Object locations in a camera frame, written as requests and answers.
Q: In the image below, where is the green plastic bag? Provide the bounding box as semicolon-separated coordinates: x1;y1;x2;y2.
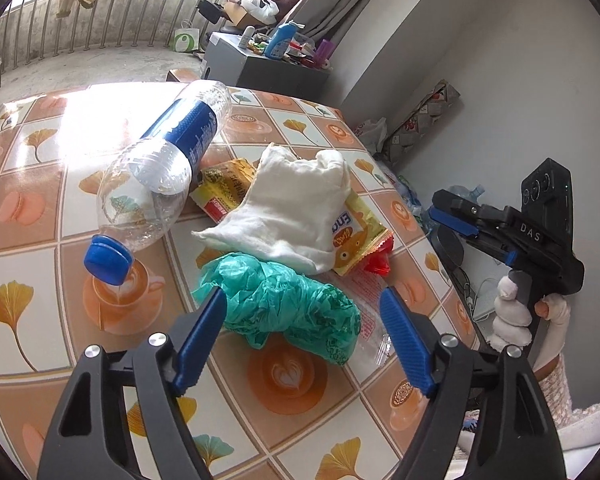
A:
192;252;363;366

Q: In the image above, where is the person's right forearm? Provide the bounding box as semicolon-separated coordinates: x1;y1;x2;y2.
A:
530;322;576;413

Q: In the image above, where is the person's right hand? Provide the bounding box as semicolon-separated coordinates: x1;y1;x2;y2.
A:
490;276;572;352

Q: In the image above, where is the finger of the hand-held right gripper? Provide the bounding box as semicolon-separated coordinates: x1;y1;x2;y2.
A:
467;237;518;266
428;189;511;238

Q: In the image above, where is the red snack wrapper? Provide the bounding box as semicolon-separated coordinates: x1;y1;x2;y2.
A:
362;240;396;278

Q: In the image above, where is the ginkgo patterned tablecloth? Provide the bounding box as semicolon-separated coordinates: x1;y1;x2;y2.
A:
0;79;476;480

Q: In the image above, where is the cardboard box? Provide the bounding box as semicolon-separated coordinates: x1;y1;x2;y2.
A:
223;0;253;26

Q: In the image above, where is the blue detergent bottle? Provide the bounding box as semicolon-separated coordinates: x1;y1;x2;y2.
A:
264;21;306;58

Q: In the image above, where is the yellow orange snack packet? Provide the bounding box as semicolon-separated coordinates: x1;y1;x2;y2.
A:
330;192;395;277

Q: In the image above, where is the grey curtain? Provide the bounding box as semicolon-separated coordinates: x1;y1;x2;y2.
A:
290;0;406;56

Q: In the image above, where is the grey cabinet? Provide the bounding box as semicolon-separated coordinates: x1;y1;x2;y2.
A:
200;31;331;96

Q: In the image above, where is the rolled patterned mat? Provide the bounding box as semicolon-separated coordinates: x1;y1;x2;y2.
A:
382;79;465;166

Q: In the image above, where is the metal window railing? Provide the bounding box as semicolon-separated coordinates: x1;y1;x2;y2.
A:
0;0;261;71

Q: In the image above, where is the red white plastic bag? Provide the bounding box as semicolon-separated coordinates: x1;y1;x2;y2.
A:
287;35;318;61

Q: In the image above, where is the clear bottle with blue label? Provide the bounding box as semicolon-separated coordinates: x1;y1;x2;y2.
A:
83;79;233;286

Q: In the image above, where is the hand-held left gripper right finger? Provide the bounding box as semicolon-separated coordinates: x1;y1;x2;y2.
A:
379;286;568;480

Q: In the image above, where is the green white bag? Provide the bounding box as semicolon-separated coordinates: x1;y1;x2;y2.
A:
174;19;202;53

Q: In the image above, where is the clear plastic wrapper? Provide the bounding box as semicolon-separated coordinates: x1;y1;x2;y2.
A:
350;280;398;366

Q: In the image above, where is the blue water jug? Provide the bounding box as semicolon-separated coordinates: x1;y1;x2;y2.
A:
447;184;486;206

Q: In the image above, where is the white cloth pouch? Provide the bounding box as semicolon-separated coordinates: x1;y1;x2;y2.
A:
191;142;353;275

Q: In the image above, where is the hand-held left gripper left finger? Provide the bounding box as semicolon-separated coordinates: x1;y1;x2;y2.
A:
37;286;228;480

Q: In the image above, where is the white fleece cloth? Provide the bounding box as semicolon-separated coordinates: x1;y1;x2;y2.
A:
555;395;600;461

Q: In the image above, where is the black box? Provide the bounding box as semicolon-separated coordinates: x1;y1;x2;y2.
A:
197;0;226;25

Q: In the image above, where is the brown wooden stool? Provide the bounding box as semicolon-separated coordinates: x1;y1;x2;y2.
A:
166;67;203;83

